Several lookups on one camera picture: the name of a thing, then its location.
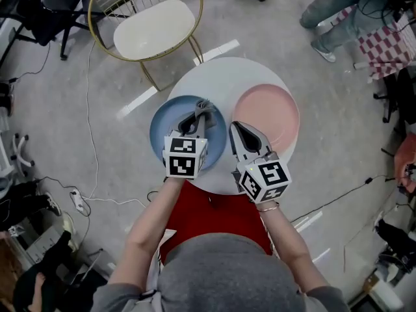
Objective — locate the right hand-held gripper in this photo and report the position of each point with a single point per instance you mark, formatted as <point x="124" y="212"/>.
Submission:
<point x="266" y="177"/>

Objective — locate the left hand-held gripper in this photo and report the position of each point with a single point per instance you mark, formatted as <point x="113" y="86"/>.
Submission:
<point x="182" y="161"/>

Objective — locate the grey cloth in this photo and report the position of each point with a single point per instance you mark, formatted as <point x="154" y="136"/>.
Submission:
<point x="206" y="112"/>

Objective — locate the big blue plate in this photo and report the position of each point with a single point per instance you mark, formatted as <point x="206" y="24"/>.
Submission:
<point x="162" y="128"/>

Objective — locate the person's left forearm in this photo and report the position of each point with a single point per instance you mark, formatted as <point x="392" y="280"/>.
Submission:
<point x="149" y="229"/>

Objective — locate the person's right forearm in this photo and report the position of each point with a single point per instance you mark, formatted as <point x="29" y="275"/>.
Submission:
<point x="289" y="242"/>

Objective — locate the pink plate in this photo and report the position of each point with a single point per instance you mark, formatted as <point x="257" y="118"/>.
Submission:
<point x="269" y="112"/>

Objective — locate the pink white checkered cloth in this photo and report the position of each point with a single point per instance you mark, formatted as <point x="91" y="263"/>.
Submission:
<point x="386" y="47"/>

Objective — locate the round white table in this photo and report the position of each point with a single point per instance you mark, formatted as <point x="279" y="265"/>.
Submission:
<point x="224" y="76"/>

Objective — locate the person's red trousers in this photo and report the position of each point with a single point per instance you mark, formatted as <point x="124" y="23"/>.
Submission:
<point x="214" y="219"/>

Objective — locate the white power strip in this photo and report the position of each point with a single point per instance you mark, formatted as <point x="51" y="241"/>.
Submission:
<point x="77" y="200"/>

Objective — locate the person's grey shirt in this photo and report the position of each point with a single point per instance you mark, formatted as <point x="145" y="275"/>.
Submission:
<point x="227" y="278"/>

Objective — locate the salmon pink fabric item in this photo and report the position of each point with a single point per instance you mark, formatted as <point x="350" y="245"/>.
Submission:
<point x="406" y="161"/>

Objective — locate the white office chair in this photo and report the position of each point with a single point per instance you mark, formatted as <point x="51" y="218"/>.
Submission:
<point x="13" y="154"/>

